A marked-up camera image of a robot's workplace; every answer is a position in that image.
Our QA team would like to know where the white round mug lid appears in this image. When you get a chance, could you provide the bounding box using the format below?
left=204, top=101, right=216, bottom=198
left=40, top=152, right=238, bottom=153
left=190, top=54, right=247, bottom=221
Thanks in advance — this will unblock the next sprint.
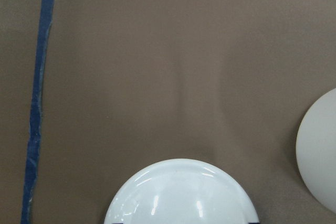
left=104, top=158, right=260, bottom=223

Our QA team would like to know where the white enamel mug blue rim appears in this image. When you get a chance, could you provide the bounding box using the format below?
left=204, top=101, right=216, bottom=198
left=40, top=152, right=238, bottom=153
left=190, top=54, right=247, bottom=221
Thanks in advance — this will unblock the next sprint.
left=296, top=89, right=335, bottom=212

